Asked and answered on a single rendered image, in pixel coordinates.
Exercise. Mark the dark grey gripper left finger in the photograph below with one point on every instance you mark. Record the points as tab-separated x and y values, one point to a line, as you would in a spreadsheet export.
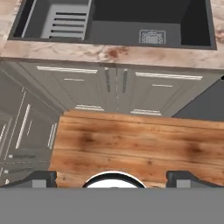
43	177

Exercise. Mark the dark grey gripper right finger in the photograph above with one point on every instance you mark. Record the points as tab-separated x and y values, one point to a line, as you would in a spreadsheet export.
178	176

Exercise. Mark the square grey sink drain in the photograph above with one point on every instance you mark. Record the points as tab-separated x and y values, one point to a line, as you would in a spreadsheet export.
152	37

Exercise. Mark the dark grey sink basin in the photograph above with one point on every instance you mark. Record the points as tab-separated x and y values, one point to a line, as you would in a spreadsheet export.
131	32

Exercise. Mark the grey slotted sink rack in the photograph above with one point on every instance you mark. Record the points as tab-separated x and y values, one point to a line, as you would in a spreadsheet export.
66	22

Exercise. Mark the grey cupboard run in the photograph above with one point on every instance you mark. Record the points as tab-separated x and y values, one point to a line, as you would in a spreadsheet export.
26	122

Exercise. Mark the white and black round thing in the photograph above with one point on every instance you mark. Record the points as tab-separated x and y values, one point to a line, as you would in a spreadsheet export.
113	180

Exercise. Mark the grey cupboard door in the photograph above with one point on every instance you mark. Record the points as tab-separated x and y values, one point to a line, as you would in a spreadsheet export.
73	87
163	93

